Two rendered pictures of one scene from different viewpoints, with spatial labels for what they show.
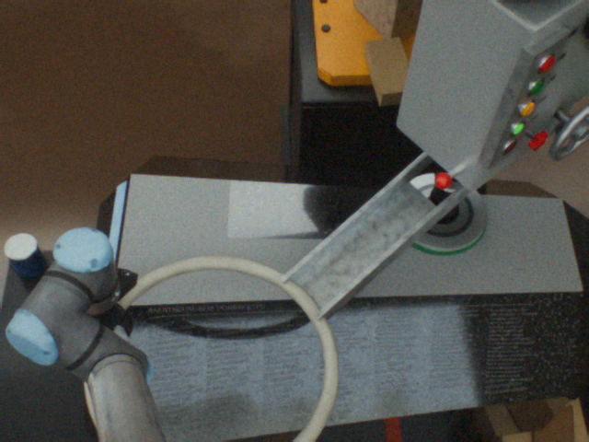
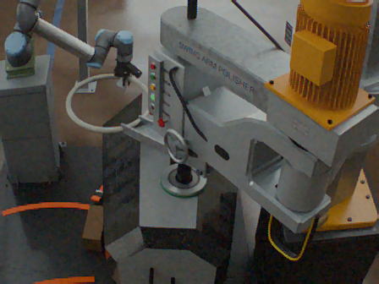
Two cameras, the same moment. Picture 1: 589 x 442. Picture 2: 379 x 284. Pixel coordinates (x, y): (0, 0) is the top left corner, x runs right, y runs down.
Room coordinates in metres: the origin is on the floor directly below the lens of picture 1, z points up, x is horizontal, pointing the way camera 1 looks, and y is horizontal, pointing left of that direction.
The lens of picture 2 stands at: (1.07, -2.25, 2.68)
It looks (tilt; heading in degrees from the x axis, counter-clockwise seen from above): 39 degrees down; 91
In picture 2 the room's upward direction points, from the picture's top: 3 degrees clockwise
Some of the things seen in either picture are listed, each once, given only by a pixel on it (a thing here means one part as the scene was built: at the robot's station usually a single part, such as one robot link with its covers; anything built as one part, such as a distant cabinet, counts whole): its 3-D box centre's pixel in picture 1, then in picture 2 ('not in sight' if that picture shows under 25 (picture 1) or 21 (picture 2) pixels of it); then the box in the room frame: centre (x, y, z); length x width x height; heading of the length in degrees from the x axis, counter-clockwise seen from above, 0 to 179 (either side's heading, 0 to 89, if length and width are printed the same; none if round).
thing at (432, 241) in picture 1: (440, 211); (184, 178); (1.02, -0.33, 0.89); 0.21 x 0.21 x 0.01
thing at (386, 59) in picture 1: (389, 71); not in sight; (1.54, -0.23, 0.81); 0.20 x 0.10 x 0.05; 13
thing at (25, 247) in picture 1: (25, 256); not in sight; (1.29, 0.91, 0.08); 0.10 x 0.10 x 0.13
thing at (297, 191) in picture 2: not in sight; (304, 176); (1.46, -0.82, 1.39); 0.19 x 0.19 x 0.20
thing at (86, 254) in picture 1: (86, 265); (124, 42); (0.64, 0.36, 1.22); 0.10 x 0.09 x 0.12; 161
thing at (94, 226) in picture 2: not in sight; (96, 227); (0.46, 0.01, 0.07); 0.30 x 0.12 x 0.12; 89
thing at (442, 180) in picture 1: (451, 174); not in sight; (0.88, -0.28, 1.22); 0.08 x 0.03 x 0.03; 132
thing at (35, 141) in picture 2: not in sight; (27, 121); (-0.14, 0.63, 0.43); 0.50 x 0.50 x 0.85; 12
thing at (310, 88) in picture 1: (379, 106); (315, 241); (1.79, -0.25, 0.37); 0.66 x 0.66 x 0.74; 5
